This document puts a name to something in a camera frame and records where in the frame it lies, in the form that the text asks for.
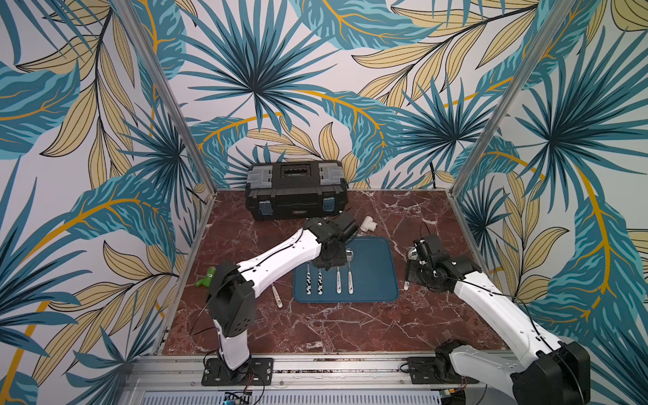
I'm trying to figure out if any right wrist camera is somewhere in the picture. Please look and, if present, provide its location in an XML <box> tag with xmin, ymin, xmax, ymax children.
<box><xmin>414</xmin><ymin>234</ymin><xmax>444</xmax><ymax>263</ymax></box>

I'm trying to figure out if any white PVC tee fitting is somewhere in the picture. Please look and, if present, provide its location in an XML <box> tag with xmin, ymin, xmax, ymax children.
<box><xmin>360</xmin><ymin>216</ymin><xmax>377</xmax><ymax>232</ymax></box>

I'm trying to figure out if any aluminium front rail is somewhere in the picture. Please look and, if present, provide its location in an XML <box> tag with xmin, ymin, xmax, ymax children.
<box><xmin>120</xmin><ymin>353</ymin><xmax>517</xmax><ymax>392</ymax></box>

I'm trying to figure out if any teal plastic tray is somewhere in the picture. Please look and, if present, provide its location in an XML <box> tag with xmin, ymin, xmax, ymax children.
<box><xmin>293</xmin><ymin>236</ymin><xmax>399</xmax><ymax>304</ymax></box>

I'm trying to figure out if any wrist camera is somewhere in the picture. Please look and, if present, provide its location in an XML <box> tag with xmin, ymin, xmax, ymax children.
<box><xmin>414</xmin><ymin>234</ymin><xmax>444</xmax><ymax>263</ymax></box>
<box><xmin>332</xmin><ymin>212</ymin><xmax>359</xmax><ymax>243</ymax></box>

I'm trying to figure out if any green toy drill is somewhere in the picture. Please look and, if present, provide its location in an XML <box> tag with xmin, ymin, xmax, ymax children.
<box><xmin>195</xmin><ymin>267</ymin><xmax>216</xmax><ymax>289</ymax></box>

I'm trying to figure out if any fork with cow-pattern handle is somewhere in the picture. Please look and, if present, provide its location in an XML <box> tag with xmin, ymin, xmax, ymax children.
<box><xmin>305</xmin><ymin>262</ymin><xmax>312</xmax><ymax>295</ymax></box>

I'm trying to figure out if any spoon with panda handle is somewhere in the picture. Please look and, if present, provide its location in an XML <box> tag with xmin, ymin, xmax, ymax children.
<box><xmin>403</xmin><ymin>246</ymin><xmax>418</xmax><ymax>291</ymax></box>

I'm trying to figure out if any fork with panda handle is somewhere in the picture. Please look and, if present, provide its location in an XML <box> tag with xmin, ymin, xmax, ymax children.
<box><xmin>271</xmin><ymin>285</ymin><xmax>284</xmax><ymax>309</ymax></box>

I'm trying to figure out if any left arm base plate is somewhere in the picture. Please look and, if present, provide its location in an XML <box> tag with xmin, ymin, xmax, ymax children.
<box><xmin>201</xmin><ymin>357</ymin><xmax>274</xmax><ymax>386</ymax></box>

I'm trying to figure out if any spoon with hello kitty handle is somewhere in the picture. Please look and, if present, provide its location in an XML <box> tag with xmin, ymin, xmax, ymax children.
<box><xmin>345</xmin><ymin>248</ymin><xmax>354</xmax><ymax>295</ymax></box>

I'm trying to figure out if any black toolbox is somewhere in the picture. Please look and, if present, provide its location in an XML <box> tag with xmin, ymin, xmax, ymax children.
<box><xmin>245</xmin><ymin>160</ymin><xmax>349</xmax><ymax>221</ymax></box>

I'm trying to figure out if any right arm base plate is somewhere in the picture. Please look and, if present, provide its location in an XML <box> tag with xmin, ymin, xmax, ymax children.
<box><xmin>399</xmin><ymin>357</ymin><xmax>479</xmax><ymax>387</ymax></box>

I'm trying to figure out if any fork with hello kitty handle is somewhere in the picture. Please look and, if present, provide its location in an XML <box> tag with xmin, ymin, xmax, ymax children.
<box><xmin>336</xmin><ymin>267</ymin><xmax>342</xmax><ymax>294</ymax></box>

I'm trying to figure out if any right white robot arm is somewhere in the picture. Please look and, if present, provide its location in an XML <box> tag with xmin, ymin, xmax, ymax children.
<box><xmin>406</xmin><ymin>258</ymin><xmax>591</xmax><ymax>404</ymax></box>

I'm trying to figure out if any spoon with cow-pattern handle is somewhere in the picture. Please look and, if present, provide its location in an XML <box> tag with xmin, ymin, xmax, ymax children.
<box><xmin>317</xmin><ymin>269</ymin><xmax>323</xmax><ymax>295</ymax></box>

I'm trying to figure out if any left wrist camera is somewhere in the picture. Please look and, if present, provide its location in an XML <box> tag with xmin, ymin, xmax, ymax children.
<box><xmin>332</xmin><ymin>212</ymin><xmax>359</xmax><ymax>243</ymax></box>

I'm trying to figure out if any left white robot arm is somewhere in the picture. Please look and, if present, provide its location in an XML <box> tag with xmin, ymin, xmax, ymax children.
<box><xmin>206</xmin><ymin>215</ymin><xmax>358</xmax><ymax>373</ymax></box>

